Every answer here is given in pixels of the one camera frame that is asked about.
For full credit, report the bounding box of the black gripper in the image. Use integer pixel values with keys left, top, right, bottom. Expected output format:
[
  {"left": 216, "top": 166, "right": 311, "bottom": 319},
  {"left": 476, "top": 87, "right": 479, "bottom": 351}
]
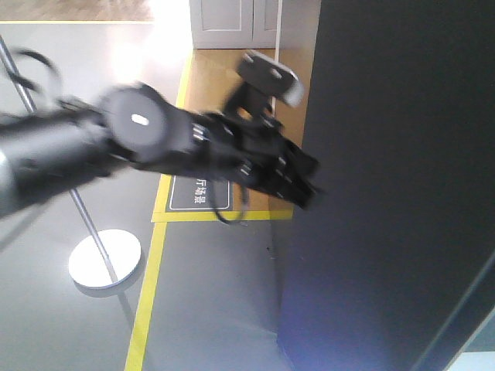
[{"left": 200, "top": 110, "right": 328, "bottom": 212}]

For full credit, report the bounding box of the fridge door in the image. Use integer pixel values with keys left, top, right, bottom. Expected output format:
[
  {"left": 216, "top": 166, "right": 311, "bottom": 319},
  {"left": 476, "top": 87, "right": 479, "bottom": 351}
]
[{"left": 278, "top": 1, "right": 494, "bottom": 370}]

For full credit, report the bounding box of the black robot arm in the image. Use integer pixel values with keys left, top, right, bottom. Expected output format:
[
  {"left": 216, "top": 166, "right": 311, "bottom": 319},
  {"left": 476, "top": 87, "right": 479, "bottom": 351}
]
[{"left": 1, "top": 50, "right": 319, "bottom": 217}]

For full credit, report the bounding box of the dark floor label sign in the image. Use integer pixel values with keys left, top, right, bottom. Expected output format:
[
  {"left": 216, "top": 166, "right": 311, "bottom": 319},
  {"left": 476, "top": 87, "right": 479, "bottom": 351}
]
[{"left": 166, "top": 176, "right": 233, "bottom": 212}]

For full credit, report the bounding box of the white panelled wardrobe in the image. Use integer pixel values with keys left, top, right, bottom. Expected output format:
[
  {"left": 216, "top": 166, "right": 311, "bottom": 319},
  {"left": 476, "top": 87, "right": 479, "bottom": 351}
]
[{"left": 189, "top": 0, "right": 322, "bottom": 51}]

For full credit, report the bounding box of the silver sign stand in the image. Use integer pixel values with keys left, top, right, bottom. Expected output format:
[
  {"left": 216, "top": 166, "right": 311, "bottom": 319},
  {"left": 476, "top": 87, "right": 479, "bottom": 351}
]
[{"left": 1, "top": 41, "right": 142, "bottom": 290}]

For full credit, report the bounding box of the black wrist camera on gripper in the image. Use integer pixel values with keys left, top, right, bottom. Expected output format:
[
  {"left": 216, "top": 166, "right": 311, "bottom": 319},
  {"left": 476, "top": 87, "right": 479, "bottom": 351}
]
[{"left": 222, "top": 49, "right": 304, "bottom": 119}]

